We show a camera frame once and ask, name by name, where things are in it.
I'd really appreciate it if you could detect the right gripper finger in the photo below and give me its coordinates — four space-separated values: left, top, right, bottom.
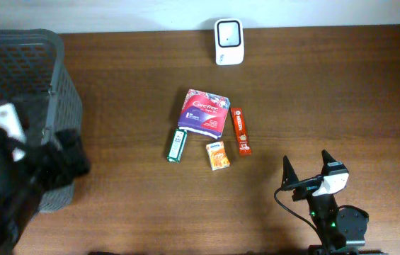
281 155 299 188
321 149 336 175

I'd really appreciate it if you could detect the orange Kleenex tissue pack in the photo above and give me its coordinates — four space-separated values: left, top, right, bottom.
206 141 230 171

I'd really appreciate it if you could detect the red Nescafe stick sachet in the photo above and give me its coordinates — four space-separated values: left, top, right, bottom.
231 108 252 156

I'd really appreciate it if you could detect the Carefree liners pack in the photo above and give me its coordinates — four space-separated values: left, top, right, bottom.
178 89 230 140

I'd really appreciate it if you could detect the green Axe Brand box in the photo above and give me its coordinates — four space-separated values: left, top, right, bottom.
167 129 188 163

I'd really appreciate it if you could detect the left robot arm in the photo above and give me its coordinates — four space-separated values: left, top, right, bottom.
0 128 90 254

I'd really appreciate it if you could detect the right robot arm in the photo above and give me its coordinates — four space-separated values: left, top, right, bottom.
276 149 369 254

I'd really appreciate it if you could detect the white barcode scanner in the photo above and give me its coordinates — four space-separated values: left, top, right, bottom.
214 18 245 66

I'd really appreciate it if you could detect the grey plastic mesh basket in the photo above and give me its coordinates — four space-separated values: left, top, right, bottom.
0 28 84 213

